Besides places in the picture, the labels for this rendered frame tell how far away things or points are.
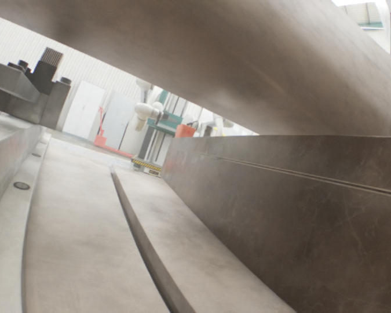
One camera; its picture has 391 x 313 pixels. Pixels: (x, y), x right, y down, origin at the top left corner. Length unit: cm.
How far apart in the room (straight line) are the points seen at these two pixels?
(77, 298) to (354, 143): 53
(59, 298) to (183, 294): 20
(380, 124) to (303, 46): 71
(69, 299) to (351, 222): 45
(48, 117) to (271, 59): 91
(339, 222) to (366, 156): 13
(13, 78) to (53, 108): 48
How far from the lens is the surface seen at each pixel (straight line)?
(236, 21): 60
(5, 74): 50
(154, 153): 283
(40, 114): 94
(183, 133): 163
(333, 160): 43
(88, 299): 30
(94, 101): 711
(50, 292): 30
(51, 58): 110
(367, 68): 137
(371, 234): 37
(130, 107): 801
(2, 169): 38
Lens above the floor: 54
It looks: 2 degrees up
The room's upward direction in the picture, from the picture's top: 19 degrees clockwise
